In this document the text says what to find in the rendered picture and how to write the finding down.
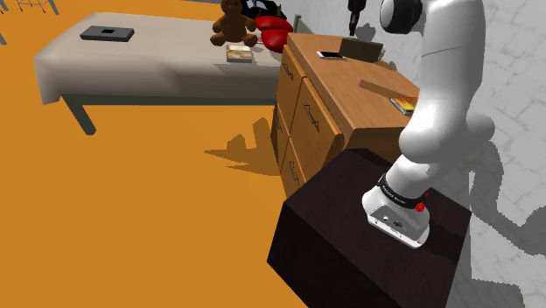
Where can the grey metal chair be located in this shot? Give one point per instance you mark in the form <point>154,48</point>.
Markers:
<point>25,8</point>

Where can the beige bed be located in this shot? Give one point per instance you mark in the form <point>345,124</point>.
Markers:
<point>162,64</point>

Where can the orange covered book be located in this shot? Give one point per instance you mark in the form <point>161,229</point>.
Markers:
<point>405,104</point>

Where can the brown teddy bear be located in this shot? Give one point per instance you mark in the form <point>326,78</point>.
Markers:
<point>233,23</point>

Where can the wooden chest of drawers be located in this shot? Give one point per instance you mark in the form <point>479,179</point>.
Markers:
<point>341,81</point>

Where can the dark grey laptop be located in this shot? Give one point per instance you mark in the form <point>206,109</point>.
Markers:
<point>107,33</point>

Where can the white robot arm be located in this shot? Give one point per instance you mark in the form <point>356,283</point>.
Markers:
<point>443,94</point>

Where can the brown book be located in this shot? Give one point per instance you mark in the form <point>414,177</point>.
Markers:
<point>239,53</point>

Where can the olive green box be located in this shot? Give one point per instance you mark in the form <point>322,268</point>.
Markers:
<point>361,49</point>

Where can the dark robot stand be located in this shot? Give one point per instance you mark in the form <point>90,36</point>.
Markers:
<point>341,239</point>

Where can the white smartphone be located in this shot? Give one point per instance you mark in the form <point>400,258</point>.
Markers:
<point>330,54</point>

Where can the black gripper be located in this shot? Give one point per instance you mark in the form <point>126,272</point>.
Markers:
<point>355,8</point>

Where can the red pillow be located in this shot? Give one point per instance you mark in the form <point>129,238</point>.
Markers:
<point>273,32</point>

